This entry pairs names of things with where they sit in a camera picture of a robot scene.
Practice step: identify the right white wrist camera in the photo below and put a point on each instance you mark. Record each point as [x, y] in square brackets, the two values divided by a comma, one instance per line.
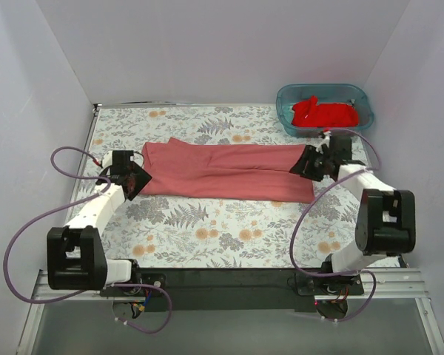
[325, 135]

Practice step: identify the pink t shirt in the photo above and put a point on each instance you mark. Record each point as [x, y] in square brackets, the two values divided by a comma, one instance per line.
[238, 171]

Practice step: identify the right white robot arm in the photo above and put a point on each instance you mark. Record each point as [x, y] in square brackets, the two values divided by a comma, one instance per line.
[385, 224]

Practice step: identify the red t shirt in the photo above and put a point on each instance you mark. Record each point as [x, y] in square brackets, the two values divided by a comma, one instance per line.
[313, 114]

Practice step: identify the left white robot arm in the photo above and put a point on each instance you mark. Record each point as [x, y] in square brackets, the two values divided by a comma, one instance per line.
[75, 255]

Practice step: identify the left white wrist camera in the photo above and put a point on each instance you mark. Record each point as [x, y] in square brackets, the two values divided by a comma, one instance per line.
[105, 162]

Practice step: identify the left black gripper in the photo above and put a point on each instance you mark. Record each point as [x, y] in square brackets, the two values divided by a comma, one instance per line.
[135, 181]

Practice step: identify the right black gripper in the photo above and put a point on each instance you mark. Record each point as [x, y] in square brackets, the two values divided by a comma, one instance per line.
[314, 164]

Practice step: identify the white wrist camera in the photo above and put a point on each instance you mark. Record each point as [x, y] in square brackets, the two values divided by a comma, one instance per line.
[325, 135]
[105, 162]

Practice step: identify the teal plastic bin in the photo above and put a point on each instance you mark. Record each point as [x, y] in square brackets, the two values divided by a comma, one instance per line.
[349, 94]

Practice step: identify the floral table mat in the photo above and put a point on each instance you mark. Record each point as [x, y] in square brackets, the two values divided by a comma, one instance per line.
[160, 231]

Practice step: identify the aluminium frame rail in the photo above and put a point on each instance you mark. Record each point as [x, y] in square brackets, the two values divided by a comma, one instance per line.
[393, 316]

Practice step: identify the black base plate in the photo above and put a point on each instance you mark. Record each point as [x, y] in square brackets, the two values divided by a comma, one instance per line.
[220, 289]

